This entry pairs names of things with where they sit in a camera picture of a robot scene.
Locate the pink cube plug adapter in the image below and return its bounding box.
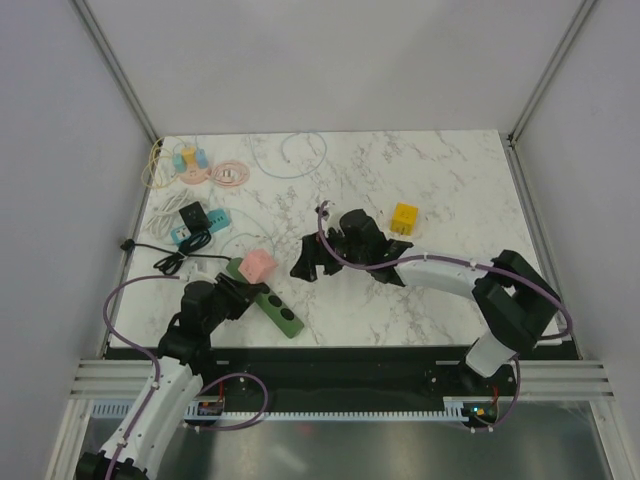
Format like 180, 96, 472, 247
238, 249, 277, 284

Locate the blue plug on pink socket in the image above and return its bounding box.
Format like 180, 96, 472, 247
195, 149, 209, 169

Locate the black cube adapter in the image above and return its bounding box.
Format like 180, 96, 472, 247
179, 201, 211, 234

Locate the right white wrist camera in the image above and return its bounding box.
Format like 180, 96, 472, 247
315, 200, 335, 223

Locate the pink coiled cable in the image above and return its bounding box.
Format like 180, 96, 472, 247
209, 159, 252, 189

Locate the teal plug on pink socket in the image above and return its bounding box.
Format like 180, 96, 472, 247
172, 154, 185, 172

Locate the yellow cube plug adapter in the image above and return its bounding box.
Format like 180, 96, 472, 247
390, 202, 419, 236

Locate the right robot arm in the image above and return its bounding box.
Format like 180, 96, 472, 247
290, 204, 561, 394

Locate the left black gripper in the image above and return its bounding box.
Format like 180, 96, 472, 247
204, 272, 264, 333

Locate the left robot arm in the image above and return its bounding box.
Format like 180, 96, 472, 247
75, 273, 269, 479

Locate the yellow plug on pink socket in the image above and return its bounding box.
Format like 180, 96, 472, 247
181, 146, 197, 165

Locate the white slotted cable duct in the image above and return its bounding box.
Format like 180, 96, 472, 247
91, 400, 469, 422

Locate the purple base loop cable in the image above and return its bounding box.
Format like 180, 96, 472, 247
184, 377, 269, 434

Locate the teal power strip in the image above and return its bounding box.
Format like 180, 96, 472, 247
170, 209, 231, 246

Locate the yellow thin cable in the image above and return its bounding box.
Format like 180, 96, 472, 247
140, 140, 177, 189

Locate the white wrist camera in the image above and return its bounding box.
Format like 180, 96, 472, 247
179, 259, 217, 282
315, 200, 335, 223

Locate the white coiled cable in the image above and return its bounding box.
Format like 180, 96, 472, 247
145, 192, 196, 237

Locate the pink round power socket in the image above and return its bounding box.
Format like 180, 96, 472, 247
178, 167, 211, 185

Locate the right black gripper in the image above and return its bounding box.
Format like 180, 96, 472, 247
291, 223, 369, 281

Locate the light blue thin cable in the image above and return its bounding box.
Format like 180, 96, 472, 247
204, 130, 329, 256

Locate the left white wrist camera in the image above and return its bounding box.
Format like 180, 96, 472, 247
179, 259, 217, 282

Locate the green power strip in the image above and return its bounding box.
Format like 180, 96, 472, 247
254, 282, 304, 339

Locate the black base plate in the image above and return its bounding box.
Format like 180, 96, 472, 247
204, 346, 515, 412

